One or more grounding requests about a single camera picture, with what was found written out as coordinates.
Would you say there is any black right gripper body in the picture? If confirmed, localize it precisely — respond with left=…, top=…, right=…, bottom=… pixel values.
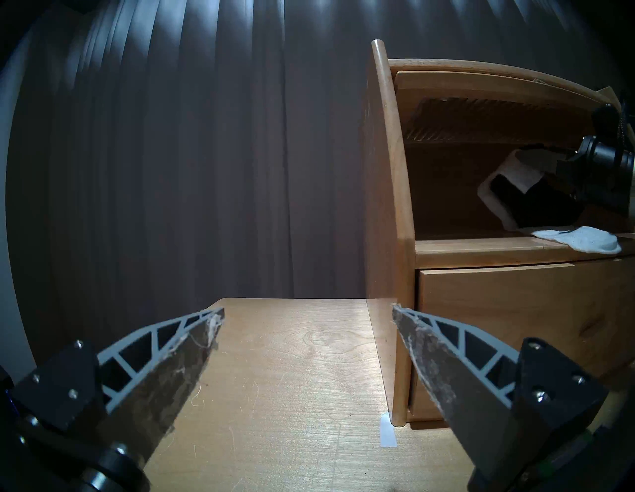
left=556, top=102, right=635, bottom=219

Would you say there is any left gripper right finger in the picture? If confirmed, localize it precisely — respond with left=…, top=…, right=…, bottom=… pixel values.
left=390, top=304, right=610, bottom=492

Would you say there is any grey curtain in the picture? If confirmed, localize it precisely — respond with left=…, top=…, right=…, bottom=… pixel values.
left=0, top=0, right=635, bottom=358

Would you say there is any wooden cabinet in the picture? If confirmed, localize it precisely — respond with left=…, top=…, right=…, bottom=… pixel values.
left=361, top=39, right=635, bottom=428

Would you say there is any white sock with black logo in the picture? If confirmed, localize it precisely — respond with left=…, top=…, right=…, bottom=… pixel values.
left=477, top=148, right=622, bottom=255

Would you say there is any wooden flip door with peg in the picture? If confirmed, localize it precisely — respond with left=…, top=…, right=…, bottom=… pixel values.
left=394, top=69, right=616, bottom=144

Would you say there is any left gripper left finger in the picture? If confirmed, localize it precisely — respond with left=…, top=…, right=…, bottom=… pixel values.
left=10, top=307, right=226, bottom=469

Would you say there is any wooden drawer with peg handle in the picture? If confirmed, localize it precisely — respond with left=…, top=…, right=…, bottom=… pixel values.
left=409, top=258, right=635, bottom=422

